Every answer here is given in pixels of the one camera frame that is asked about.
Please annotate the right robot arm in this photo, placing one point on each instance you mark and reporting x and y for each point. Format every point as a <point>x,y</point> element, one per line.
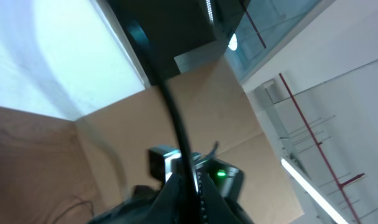
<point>227,178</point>

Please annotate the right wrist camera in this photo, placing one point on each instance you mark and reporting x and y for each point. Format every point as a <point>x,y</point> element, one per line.
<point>161,160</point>

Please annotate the ceiling light strip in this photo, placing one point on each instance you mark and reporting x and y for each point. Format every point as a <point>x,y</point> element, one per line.
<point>313,191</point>

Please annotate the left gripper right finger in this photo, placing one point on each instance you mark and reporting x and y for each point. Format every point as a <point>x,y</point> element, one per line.
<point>217,210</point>

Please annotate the red ceiling pipe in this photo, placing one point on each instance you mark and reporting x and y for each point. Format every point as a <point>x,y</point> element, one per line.
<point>318,144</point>

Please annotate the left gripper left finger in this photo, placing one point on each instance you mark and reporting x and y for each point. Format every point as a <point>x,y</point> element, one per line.
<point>160,207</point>

